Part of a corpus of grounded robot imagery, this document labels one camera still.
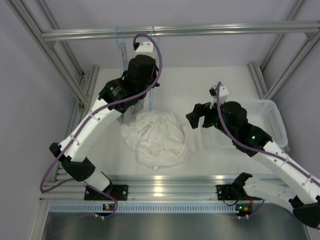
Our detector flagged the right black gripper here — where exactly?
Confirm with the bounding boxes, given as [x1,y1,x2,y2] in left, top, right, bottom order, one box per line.
[186,97,237,140]

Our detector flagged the white tank top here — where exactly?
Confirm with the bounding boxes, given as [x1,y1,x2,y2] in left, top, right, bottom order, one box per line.
[120,111,197,170]

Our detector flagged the blue wire hanger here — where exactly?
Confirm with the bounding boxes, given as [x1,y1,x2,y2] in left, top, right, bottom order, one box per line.
[148,26,160,112]
[114,27,129,74]

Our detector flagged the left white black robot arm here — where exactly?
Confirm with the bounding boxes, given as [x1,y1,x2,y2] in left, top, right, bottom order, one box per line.
[49,54,163,200]

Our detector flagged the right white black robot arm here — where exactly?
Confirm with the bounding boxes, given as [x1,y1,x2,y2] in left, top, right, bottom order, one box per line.
[186,101,320,229]

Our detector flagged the grey tank top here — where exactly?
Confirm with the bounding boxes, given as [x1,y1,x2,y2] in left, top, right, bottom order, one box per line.
[121,42,146,125]

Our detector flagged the clear plastic basket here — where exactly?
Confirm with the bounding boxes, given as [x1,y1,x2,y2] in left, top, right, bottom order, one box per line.
[200,99,288,150]

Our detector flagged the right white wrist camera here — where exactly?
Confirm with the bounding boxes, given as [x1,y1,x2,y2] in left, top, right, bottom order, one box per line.
[209,84,229,109]

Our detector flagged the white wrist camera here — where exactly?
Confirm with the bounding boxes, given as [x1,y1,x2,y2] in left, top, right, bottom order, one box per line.
[209,84,229,109]
[133,41,156,59]

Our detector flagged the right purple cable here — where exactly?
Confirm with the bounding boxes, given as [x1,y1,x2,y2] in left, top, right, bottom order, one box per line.
[216,81,320,226]

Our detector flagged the purple cable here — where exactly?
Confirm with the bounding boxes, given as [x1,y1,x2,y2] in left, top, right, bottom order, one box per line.
[39,33,165,193]
[216,81,320,226]

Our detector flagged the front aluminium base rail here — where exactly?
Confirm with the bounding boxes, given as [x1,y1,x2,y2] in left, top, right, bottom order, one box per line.
[39,173,288,202]

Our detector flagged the aluminium frame right posts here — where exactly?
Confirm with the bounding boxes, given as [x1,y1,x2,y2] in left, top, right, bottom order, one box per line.
[246,0,320,101]

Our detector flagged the aluminium frame posts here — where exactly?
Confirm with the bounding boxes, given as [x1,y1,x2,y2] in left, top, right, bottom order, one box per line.
[246,0,320,101]
[4,0,101,108]

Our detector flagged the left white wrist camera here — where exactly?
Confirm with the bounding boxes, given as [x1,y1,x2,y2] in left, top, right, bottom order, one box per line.
[133,41,156,59]

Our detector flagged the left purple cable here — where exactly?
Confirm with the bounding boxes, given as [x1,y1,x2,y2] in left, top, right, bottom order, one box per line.
[39,33,165,193]

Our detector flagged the aluminium hanging rail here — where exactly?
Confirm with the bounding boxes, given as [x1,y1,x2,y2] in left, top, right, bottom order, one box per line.
[40,20,320,42]

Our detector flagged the aluminium frame left posts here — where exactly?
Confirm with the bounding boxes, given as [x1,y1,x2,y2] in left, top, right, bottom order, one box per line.
[4,0,101,108]

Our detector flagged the slotted cable duct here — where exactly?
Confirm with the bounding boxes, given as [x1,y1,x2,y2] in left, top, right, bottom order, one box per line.
[49,202,239,214]

